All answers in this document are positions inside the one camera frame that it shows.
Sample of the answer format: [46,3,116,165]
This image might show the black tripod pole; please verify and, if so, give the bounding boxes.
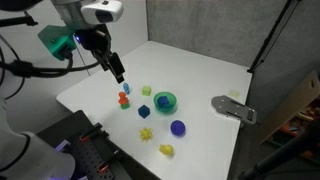
[247,0,303,74]

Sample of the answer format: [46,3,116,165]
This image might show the purple ball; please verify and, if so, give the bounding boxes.
[170,119,187,137]

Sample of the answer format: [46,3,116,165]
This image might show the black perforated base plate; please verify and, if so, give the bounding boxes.
[36,109,162,180]

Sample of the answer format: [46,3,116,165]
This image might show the yellow duck toy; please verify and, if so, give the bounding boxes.
[158,143,175,157]

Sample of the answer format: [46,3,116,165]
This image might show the dark blue polyhedron block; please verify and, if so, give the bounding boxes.
[137,104,152,120]

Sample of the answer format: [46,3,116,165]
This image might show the grey metal mounting plate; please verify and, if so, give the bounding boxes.
[211,94,258,126]

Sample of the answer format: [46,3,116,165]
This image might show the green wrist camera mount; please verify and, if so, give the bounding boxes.
[37,24,80,62]

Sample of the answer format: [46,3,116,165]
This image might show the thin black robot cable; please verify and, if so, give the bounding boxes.
[0,34,27,101]

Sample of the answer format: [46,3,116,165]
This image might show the orange toy figure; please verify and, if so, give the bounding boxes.
[117,91,131,105]

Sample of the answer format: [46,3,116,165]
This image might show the thin black wall cable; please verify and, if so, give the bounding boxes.
[77,46,91,76]

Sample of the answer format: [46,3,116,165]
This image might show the wooden toy shelf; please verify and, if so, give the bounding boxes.
[258,70,320,165]

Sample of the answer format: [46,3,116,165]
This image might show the lime green cube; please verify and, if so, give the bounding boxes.
[141,85,152,97]

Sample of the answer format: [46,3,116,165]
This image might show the blue cube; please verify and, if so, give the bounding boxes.
[157,95,171,109]

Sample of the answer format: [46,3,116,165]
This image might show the black red clamp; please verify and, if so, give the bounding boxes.
[96,149,123,174]
[79,122,110,143]

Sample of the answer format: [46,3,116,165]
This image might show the light blue toy figure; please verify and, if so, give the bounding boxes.
[122,82,132,95]

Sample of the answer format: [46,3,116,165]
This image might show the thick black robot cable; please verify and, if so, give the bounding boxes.
[0,31,113,80]

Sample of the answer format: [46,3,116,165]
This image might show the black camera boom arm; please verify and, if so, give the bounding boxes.
[0,10,39,28]

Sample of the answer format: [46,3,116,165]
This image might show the yellow spiky toy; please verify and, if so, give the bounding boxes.
[138,127,154,143]

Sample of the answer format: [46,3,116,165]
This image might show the green bowl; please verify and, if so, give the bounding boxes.
[153,91,178,115]

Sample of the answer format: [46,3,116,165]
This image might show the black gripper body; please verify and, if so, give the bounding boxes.
[75,23,112,62]

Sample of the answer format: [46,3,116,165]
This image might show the thick black blurred pole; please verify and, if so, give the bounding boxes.
[237,119,320,180]

